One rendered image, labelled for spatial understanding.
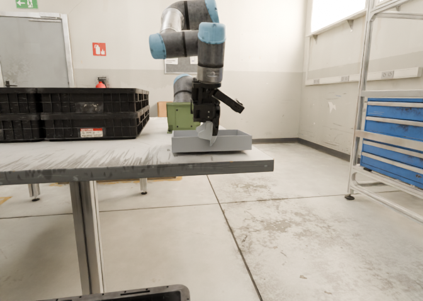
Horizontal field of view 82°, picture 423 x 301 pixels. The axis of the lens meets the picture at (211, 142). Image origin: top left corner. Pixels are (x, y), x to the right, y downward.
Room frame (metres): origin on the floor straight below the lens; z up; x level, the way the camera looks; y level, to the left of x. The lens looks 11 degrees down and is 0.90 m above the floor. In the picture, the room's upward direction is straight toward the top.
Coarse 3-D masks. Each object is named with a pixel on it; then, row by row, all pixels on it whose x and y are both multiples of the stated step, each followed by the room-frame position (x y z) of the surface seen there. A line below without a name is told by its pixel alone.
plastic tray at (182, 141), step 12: (180, 132) 0.98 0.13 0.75; (192, 132) 0.99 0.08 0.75; (228, 132) 1.01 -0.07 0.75; (240, 132) 0.95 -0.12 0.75; (180, 144) 0.78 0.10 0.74; (192, 144) 0.79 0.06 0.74; (204, 144) 0.80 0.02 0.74; (216, 144) 0.80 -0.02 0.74; (228, 144) 0.81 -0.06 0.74; (240, 144) 0.81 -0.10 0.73
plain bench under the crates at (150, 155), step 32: (160, 128) 1.47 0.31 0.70; (224, 128) 1.47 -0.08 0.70; (0, 160) 0.74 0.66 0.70; (32, 160) 0.74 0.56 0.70; (64, 160) 0.74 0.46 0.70; (96, 160) 0.74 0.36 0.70; (128, 160) 0.74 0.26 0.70; (160, 160) 0.74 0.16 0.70; (192, 160) 0.74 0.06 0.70; (224, 160) 0.74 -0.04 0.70; (256, 160) 0.74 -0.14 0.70; (32, 192) 1.99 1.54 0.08; (96, 192) 0.76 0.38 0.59; (96, 224) 0.73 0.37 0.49; (96, 256) 0.71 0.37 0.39; (96, 288) 0.70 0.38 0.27
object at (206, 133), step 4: (208, 124) 0.75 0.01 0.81; (212, 124) 0.75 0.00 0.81; (208, 128) 0.76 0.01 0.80; (212, 128) 0.76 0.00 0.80; (200, 132) 0.76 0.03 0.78; (204, 132) 0.76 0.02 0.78; (208, 132) 0.76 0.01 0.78; (212, 132) 0.76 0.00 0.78; (200, 136) 0.76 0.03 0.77; (204, 136) 0.76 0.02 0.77; (208, 136) 0.77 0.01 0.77; (212, 136) 0.76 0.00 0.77; (216, 136) 0.76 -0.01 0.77; (212, 140) 0.77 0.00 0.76; (212, 144) 0.79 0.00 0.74
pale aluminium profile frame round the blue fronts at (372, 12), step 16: (368, 0) 2.06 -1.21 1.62; (400, 0) 1.79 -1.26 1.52; (368, 16) 2.04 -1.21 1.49; (384, 16) 2.06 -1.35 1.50; (400, 16) 2.07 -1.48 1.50; (416, 16) 2.09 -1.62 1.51; (368, 32) 2.03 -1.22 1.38; (368, 48) 2.03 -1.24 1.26; (352, 144) 2.06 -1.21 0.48; (400, 144) 1.61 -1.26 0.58; (416, 144) 1.50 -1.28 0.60; (352, 160) 2.04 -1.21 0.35; (352, 176) 2.03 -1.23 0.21; (368, 176) 1.85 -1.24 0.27; (384, 176) 1.74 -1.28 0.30; (352, 192) 2.03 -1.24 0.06; (368, 192) 1.84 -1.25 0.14; (416, 192) 1.47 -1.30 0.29; (400, 208) 1.55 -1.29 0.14
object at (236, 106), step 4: (216, 88) 0.75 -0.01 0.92; (216, 92) 0.74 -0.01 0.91; (220, 92) 0.74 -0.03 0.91; (224, 92) 0.78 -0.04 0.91; (216, 96) 0.74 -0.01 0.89; (220, 96) 0.74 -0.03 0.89; (224, 96) 0.74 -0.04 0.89; (228, 96) 0.75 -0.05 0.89; (220, 100) 0.74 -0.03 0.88; (224, 100) 0.75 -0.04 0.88; (228, 100) 0.75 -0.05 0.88; (232, 100) 0.75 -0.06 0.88; (236, 100) 0.78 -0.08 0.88; (228, 104) 0.75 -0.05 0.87; (232, 104) 0.76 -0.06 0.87; (236, 104) 0.76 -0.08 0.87; (240, 104) 0.77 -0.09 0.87; (232, 108) 0.76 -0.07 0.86; (236, 108) 0.76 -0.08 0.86; (240, 108) 0.77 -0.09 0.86; (244, 108) 0.77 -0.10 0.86; (236, 112) 0.78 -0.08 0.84; (240, 112) 0.77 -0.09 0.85
